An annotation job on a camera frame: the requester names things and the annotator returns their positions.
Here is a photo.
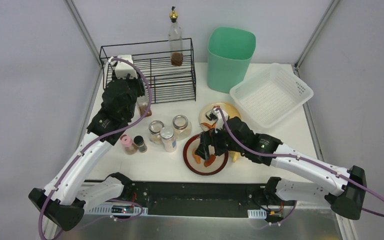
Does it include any yellow food piece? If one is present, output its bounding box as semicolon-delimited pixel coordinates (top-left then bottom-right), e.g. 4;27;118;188
229;151;241;163

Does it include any fried chicken wing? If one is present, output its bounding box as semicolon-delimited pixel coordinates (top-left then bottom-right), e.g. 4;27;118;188
200;122;216;131

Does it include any black cap spice jar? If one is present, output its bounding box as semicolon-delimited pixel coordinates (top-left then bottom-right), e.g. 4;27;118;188
133;135;148;153

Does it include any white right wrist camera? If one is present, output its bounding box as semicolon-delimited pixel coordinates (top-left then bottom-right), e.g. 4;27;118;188
211;106;229;130

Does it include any glass oil bottle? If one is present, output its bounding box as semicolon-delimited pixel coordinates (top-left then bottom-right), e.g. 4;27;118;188
136;95;152;117
168;6;183;67

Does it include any black wire rack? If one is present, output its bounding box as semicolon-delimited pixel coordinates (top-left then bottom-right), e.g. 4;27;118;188
99;37;197;104

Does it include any white plastic basket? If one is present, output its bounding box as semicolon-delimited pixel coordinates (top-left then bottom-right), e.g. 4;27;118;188
229;63;314;129

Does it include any green trash bin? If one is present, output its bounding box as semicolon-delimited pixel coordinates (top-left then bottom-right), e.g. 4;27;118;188
207;26;256;93

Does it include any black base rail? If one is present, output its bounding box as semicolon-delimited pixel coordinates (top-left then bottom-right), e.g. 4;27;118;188
100;180;299;219

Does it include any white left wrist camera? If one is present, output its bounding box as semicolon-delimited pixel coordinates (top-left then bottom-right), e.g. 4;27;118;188
109;56;138;80

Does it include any pink cap spice jar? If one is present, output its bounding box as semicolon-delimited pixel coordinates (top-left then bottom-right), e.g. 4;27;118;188
120;134;138;155

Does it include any brown fried piece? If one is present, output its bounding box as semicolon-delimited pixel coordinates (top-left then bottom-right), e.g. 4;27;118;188
204;154;216;168

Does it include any red rimmed plate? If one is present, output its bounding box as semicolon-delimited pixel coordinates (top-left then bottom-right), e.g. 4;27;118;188
182;134;229;176

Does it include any sushi roll piece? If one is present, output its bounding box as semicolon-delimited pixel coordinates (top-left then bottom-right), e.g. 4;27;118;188
205;110;217;121

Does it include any cream floral plate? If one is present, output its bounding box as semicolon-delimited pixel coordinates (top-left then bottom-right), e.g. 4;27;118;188
198;102;241;125

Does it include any silver lid bead jar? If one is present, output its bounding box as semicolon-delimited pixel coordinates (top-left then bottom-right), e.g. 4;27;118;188
160;126;177;153

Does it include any glass rice jar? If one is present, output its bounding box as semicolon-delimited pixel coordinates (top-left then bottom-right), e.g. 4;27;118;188
172;114;192;141
148;120;165;145

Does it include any orange fried nugget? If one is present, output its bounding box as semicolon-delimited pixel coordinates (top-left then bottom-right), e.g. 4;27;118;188
192;151;202;164

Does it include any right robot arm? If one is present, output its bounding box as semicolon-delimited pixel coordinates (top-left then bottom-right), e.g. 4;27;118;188
193;117;367;220

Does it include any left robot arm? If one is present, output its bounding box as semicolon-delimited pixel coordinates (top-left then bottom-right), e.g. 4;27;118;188
28;77;152;232

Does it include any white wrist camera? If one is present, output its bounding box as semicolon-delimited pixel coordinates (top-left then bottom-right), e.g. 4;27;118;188
109;56;138;80
211;106;229;130

